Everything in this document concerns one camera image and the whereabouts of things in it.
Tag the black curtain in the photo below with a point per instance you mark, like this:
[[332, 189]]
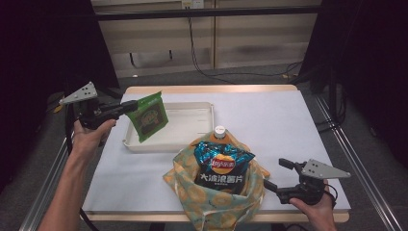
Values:
[[369, 64], [38, 48]]

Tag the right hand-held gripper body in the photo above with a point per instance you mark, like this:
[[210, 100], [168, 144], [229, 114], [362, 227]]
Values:
[[312, 189]]

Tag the white plastic tray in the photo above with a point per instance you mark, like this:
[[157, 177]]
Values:
[[186, 122]]

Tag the black horizontal bar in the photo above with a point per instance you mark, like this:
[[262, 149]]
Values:
[[208, 13]]

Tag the blue potato chip bag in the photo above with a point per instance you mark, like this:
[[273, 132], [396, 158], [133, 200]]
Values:
[[223, 166]]

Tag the green snack packet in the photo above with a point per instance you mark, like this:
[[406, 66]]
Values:
[[149, 117]]

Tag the white wall outlet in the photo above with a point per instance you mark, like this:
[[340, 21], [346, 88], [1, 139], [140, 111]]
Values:
[[192, 4]]

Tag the person's left hand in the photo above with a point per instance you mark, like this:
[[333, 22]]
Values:
[[88, 141]]

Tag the person's right hand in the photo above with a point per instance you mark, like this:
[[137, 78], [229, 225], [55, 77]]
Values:
[[319, 215]]

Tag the aluminium floor rail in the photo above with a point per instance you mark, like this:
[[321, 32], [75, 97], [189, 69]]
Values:
[[362, 179], [41, 205]]

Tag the orange bottle with white cap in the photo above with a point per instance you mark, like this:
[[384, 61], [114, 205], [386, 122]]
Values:
[[220, 132]]

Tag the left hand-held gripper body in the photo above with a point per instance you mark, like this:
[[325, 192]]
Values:
[[93, 112]]

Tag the fruit print cloth bag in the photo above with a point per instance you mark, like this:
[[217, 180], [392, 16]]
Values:
[[218, 202]]

